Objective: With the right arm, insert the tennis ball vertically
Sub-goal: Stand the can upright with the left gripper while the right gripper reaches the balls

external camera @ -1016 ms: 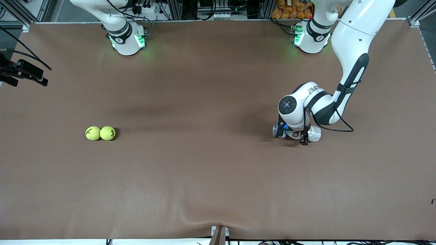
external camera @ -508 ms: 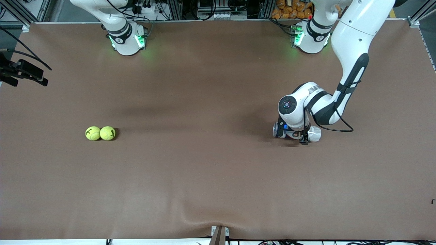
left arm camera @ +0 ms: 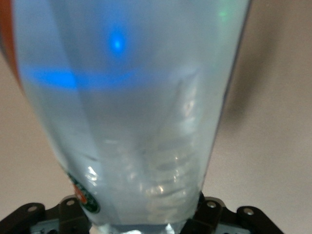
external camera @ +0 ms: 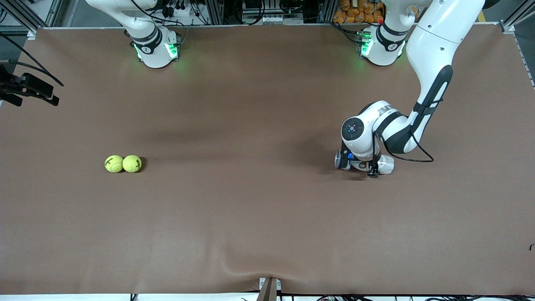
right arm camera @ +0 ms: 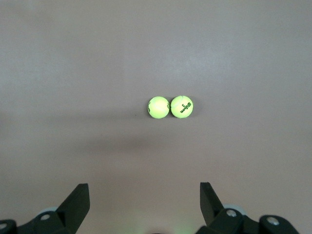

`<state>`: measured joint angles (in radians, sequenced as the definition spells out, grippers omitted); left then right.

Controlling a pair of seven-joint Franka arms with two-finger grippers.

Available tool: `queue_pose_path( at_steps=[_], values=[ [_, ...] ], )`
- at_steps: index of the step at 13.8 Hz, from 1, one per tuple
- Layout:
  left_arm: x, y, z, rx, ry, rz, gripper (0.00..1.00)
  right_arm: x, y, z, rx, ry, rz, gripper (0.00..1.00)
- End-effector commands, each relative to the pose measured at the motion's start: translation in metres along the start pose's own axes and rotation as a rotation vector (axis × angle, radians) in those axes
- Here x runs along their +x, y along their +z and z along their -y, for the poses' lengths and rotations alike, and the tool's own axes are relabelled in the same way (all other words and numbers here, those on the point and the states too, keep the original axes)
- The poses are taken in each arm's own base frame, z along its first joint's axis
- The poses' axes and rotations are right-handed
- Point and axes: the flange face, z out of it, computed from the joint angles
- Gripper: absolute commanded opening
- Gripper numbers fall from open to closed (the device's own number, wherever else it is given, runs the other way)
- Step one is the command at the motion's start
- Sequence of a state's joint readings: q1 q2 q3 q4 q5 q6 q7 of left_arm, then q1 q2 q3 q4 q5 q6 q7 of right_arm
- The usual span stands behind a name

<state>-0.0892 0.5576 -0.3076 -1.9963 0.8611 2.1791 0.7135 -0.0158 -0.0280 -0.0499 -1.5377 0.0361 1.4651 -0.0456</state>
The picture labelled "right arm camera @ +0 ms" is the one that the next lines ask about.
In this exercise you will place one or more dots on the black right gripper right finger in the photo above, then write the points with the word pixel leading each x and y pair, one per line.
pixel 214 214

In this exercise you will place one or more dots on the yellow-green tennis ball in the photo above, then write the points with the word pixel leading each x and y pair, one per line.
pixel 158 107
pixel 181 106

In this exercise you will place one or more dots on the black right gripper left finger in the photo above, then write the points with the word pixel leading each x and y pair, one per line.
pixel 70 209

